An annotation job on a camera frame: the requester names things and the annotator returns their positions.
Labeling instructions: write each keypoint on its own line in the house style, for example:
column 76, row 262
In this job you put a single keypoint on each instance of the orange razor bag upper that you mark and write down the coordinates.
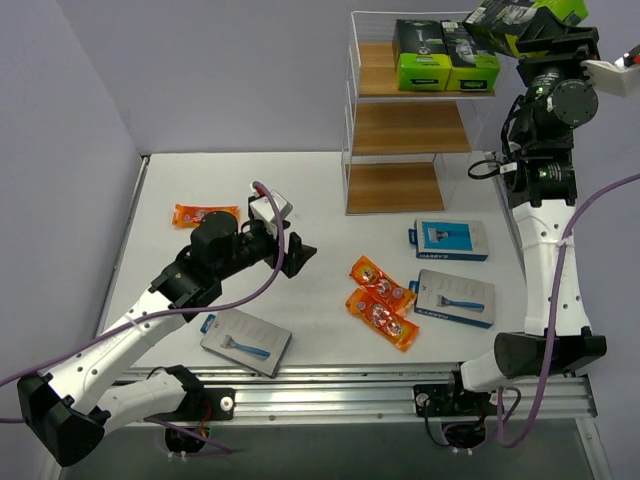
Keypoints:
column 382, row 287

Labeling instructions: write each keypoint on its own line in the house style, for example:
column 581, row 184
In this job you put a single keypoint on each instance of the orange razor bag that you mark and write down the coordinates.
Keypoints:
column 382, row 287
column 378, row 316
column 190, row 216

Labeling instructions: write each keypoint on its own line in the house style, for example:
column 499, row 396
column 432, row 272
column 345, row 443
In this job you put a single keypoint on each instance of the white wire wooden shelf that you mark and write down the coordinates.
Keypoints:
column 402, row 151

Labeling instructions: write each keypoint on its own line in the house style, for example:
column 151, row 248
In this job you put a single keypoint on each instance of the black green razor pack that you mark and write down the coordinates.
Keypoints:
column 421, row 59

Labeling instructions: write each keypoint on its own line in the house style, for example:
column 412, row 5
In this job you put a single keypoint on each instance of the blue white razor box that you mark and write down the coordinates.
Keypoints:
column 449, row 240

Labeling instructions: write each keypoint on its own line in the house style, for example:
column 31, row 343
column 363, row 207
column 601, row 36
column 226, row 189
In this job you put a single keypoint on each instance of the tall green black razor box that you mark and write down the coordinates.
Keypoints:
column 473, row 67

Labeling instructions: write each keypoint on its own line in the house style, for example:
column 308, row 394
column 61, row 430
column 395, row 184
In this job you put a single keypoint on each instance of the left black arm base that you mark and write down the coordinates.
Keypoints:
column 218, row 404

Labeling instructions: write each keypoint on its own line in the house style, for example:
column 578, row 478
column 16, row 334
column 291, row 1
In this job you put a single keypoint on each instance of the orange razor bag lower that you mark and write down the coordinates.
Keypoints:
column 378, row 316

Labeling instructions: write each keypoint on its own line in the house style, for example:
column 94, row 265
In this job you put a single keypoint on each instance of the aluminium mounting rail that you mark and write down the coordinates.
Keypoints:
column 362, row 394

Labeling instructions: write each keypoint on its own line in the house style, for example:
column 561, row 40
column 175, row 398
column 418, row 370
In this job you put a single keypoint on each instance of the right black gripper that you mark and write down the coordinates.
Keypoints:
column 558, row 42

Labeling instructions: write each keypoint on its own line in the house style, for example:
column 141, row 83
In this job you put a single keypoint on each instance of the grey box blue razor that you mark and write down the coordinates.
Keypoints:
column 246, row 340
column 454, row 298

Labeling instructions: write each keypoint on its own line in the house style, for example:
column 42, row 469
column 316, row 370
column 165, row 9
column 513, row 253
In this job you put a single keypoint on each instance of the small black green razor box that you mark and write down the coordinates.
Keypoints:
column 497, row 25

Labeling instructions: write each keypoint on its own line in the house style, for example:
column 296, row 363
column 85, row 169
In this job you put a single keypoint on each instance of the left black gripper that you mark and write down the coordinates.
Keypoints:
column 289, row 255

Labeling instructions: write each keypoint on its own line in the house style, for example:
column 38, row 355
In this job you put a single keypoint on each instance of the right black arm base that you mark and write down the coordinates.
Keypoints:
column 436, row 400

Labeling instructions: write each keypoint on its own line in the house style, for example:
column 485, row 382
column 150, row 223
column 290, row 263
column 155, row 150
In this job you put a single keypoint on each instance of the orange razor bag far left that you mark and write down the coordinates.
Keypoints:
column 190, row 216

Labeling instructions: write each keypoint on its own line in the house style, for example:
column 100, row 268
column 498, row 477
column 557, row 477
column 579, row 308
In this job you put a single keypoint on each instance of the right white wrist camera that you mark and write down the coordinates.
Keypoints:
column 620, row 78

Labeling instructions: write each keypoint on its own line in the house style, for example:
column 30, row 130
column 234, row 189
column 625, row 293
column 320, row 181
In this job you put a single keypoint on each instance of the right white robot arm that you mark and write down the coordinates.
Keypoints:
column 535, row 164

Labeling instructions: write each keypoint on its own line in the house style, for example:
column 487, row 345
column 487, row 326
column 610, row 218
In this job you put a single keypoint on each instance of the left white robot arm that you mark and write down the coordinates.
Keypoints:
column 73, row 406

